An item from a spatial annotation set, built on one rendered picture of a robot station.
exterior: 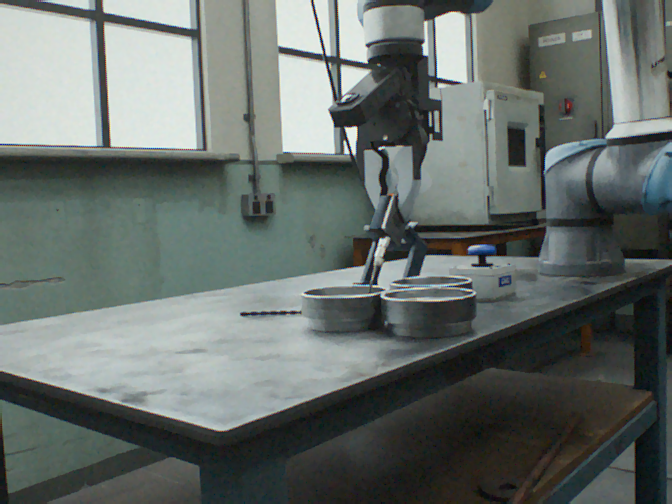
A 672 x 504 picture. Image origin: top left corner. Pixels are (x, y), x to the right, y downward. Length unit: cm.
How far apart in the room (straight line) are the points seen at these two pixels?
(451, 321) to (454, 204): 244
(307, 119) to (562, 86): 207
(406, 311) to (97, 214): 181
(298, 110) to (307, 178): 33
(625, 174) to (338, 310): 59
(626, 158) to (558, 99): 365
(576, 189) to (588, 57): 356
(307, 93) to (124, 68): 97
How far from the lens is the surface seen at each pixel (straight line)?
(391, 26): 87
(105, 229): 247
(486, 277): 100
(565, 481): 111
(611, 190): 123
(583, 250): 127
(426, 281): 96
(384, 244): 84
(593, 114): 475
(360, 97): 81
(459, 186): 317
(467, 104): 316
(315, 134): 332
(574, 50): 484
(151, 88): 273
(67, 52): 257
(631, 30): 122
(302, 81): 330
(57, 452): 248
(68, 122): 253
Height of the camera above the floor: 95
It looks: 4 degrees down
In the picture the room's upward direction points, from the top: 3 degrees counter-clockwise
